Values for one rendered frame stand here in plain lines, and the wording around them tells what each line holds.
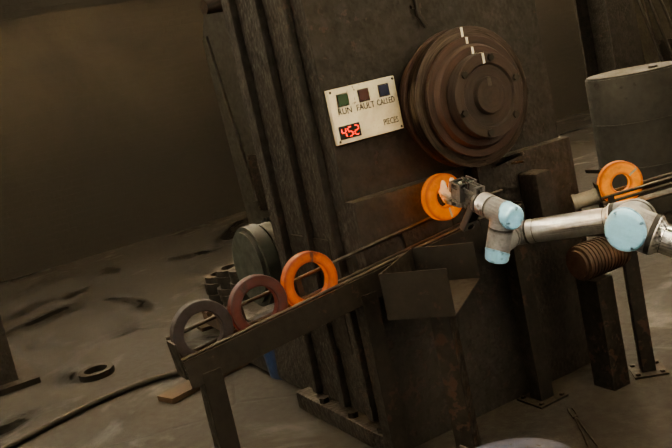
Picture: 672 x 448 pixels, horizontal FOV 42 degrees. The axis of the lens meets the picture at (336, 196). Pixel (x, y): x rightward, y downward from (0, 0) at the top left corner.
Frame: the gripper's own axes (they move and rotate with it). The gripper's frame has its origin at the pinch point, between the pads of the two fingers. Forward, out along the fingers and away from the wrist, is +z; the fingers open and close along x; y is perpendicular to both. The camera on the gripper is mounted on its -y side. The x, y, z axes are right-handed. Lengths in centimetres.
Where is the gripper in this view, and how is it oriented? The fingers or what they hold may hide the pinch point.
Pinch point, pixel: (441, 191)
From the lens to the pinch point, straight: 286.0
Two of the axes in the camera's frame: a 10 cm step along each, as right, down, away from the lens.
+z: -5.2, -2.8, 8.0
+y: -1.0, -9.2, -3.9
